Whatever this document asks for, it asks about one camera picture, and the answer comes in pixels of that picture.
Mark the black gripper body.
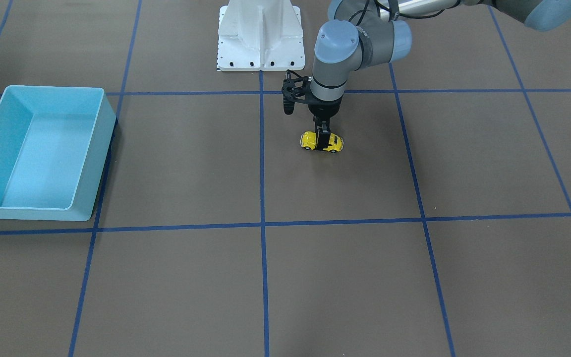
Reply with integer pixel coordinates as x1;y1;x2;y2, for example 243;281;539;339
308;97;343;130

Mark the yellow beetle toy car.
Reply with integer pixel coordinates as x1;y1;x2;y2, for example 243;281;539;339
300;131;344;153

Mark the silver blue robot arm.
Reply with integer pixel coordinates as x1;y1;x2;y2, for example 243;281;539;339
300;0;571;152

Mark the light blue plastic bin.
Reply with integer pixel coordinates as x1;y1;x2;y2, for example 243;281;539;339
0;84;117;221

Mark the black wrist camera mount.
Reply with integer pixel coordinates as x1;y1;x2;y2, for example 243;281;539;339
282;69;311;115

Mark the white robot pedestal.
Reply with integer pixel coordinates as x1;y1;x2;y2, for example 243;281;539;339
216;0;306;72

